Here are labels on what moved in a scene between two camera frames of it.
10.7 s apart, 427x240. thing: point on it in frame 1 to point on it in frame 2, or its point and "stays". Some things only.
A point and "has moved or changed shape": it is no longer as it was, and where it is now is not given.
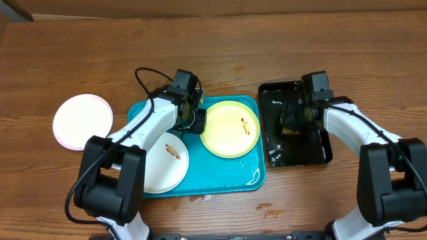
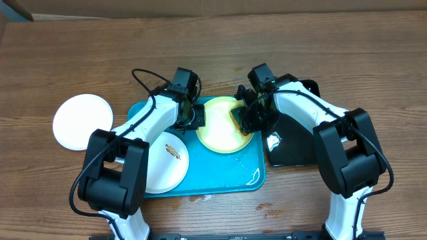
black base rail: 296,235 stays
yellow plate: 232,129 has moved or changed shape
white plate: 167,164 stays
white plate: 79,117 stays
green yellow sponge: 285,131 to 236,113
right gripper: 290,118 to 251,127
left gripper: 199,127 stays
